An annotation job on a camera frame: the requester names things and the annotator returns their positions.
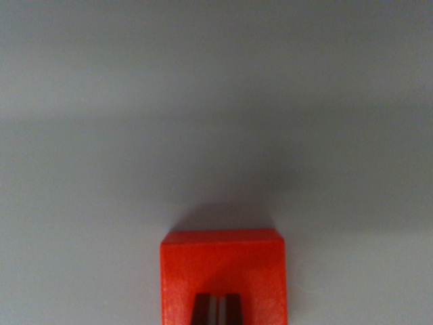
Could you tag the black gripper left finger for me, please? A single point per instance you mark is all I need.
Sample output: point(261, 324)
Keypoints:
point(202, 309)

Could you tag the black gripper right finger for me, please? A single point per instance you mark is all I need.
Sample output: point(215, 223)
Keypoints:
point(233, 309)

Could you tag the red cube block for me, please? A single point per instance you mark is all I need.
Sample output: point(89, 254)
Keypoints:
point(223, 264)

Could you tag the grey plastic tray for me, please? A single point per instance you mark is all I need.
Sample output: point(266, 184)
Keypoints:
point(101, 169)

